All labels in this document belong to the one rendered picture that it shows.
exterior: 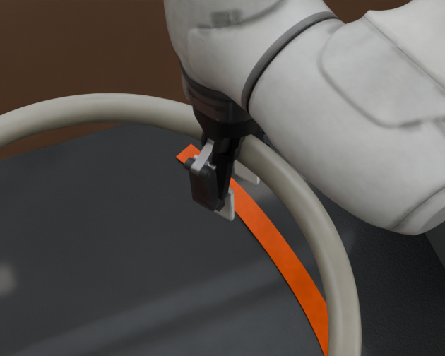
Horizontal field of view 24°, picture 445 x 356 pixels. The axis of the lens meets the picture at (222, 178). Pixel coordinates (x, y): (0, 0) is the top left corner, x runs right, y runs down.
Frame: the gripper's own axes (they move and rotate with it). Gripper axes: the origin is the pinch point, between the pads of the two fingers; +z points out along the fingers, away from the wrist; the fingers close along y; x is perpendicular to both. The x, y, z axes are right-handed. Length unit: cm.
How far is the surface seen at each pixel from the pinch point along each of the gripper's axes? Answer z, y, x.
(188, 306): 89, -9, -17
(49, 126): -9.9, 8.8, -16.3
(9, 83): 94, -31, -81
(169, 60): 95, -56, -55
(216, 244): 90, -23, -20
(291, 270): 90, -26, -5
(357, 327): -10.5, 10.4, 20.2
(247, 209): 90, -33, -19
